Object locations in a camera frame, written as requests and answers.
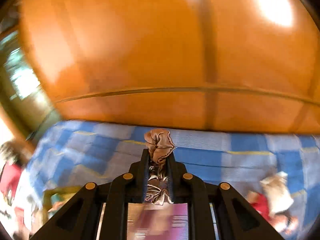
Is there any mauve satin scrunchie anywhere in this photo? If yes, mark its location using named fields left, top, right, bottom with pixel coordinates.
left=144, top=128, right=175, bottom=206

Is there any small red white doll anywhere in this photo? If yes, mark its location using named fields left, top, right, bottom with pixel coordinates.
left=246, top=171, right=298, bottom=235

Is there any blue plaid bed sheet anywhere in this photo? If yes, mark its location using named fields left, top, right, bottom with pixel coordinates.
left=26, top=121, right=319, bottom=239

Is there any wooden door with glass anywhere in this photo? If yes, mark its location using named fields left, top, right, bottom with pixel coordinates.
left=1, top=1, right=61, bottom=144

